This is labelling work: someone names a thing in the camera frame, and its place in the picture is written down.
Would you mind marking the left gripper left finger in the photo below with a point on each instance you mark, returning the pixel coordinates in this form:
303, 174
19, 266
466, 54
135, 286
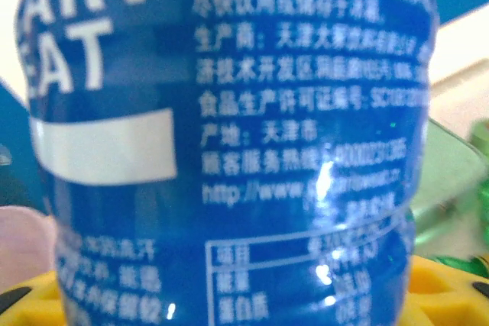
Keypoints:
30, 303

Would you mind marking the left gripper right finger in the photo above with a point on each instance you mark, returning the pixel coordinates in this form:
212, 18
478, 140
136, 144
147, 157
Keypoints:
447, 299

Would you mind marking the blue-label bottle with white cap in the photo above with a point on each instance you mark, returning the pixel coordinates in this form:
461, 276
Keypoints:
267, 112

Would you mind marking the green plastic container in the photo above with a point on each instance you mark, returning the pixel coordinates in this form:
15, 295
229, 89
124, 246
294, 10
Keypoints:
447, 173

